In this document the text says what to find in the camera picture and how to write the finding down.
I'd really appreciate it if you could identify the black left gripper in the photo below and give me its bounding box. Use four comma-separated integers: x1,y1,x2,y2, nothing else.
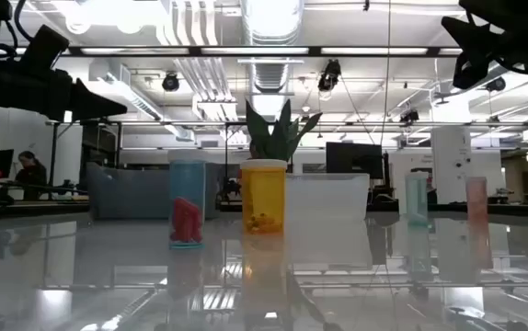
0,54,128,123

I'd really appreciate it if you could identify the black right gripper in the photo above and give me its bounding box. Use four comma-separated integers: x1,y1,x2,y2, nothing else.
441,0,528,91

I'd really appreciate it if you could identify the blue bottle with red pills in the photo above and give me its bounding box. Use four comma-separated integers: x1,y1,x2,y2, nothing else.
166,149,207,251

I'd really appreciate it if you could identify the salmon pink medicine bottle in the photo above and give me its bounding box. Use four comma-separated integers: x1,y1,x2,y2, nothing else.
465,176,489,230

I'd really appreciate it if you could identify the teal medicine bottle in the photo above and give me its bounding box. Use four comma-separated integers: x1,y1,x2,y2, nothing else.
404,170,430,227

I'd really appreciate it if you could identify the grey plastic bin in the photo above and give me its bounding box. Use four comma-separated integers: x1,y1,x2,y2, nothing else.
85,160,223,221

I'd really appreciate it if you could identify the white translucent plastic bin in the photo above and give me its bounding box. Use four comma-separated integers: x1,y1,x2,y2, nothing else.
285,172,371,223

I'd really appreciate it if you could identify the black shelving unit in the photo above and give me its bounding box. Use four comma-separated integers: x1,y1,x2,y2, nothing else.
79,120,123,166

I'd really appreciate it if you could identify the white pillar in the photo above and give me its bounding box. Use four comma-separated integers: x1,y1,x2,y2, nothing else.
430,126,473,205

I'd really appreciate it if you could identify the green snake plant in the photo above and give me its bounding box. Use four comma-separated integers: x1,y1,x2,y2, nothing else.
244,97,324,163

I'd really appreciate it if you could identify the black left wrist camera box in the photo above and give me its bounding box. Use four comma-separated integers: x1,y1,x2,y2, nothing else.
18,25,70,73

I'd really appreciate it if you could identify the silver ceiling air duct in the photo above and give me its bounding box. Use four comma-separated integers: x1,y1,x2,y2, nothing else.
239,0,305,93

